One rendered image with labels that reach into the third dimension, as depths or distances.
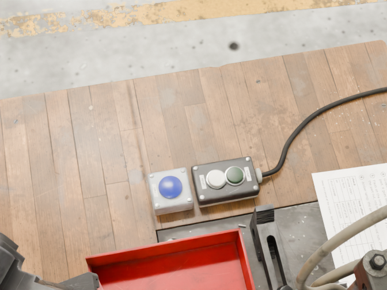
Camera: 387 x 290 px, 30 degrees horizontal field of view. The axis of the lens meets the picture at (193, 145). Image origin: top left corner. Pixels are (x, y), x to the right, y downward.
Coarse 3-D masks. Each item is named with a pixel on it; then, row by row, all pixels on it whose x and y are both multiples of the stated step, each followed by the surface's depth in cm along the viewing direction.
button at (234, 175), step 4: (232, 168) 122; (236, 168) 122; (228, 172) 122; (232, 172) 122; (236, 172) 122; (240, 172) 122; (228, 176) 122; (232, 176) 122; (236, 176) 122; (240, 176) 122; (228, 180) 122; (232, 180) 121; (236, 180) 121; (240, 180) 121
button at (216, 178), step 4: (212, 172) 122; (216, 172) 122; (220, 172) 122; (208, 176) 122; (212, 176) 122; (216, 176) 122; (220, 176) 122; (224, 176) 122; (208, 180) 121; (212, 180) 121; (216, 180) 121; (220, 180) 121; (224, 180) 121; (212, 184) 121; (216, 184) 121; (220, 184) 121
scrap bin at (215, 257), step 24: (192, 240) 115; (216, 240) 117; (240, 240) 115; (96, 264) 116; (120, 264) 118; (144, 264) 118; (168, 264) 118; (192, 264) 118; (216, 264) 118; (240, 264) 118; (120, 288) 116; (144, 288) 116; (168, 288) 116; (192, 288) 116; (216, 288) 117; (240, 288) 117
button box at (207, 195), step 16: (352, 96) 132; (320, 112) 131; (288, 144) 128; (240, 160) 124; (192, 176) 123; (256, 176) 123; (208, 192) 121; (224, 192) 121; (240, 192) 121; (256, 192) 122
